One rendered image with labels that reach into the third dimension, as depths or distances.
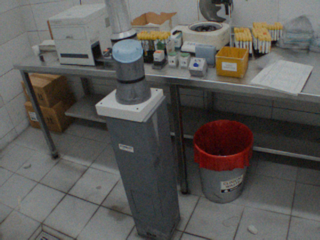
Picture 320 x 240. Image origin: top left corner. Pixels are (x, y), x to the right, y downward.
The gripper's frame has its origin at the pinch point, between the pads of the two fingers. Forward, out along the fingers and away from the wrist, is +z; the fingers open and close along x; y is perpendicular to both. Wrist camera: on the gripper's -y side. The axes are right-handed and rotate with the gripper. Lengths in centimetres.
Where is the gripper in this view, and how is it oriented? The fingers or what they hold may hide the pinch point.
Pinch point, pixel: (230, 20)
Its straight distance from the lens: 142.1
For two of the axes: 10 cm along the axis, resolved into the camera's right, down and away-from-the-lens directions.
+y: -9.0, -1.6, 4.2
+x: -4.3, 5.5, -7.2
